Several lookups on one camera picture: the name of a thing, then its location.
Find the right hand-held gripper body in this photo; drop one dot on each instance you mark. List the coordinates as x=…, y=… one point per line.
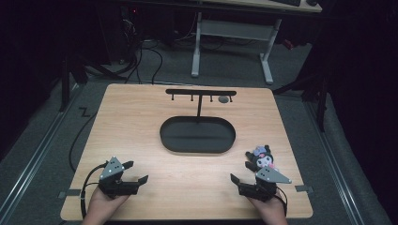
x=266, y=182

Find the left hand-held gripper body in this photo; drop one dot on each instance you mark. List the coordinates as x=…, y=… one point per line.
x=112, y=170

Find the person's right hand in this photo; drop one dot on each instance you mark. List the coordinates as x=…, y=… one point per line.
x=270, y=210

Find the person's left hand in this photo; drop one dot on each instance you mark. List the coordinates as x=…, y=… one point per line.
x=100, y=206

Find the grey tape strip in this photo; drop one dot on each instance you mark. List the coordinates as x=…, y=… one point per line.
x=303, y=188
x=71, y=192

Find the black hook rack with tray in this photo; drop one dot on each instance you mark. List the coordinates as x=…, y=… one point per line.
x=197, y=137

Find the grey round disc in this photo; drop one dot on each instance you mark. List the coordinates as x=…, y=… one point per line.
x=223, y=99

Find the black metal stand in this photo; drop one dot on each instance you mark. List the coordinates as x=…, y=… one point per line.
x=321, y=103
x=65, y=84

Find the small red item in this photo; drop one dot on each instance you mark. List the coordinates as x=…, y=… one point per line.
x=288, y=44

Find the black computer tower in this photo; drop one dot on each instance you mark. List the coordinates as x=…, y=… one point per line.
x=128, y=28

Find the black keyboard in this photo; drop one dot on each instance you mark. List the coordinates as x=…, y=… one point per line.
x=287, y=2

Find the metal floor rail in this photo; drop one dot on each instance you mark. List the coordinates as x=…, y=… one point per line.
x=336, y=165
x=34, y=159

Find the white desk frame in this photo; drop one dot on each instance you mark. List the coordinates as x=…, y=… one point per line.
x=233, y=30

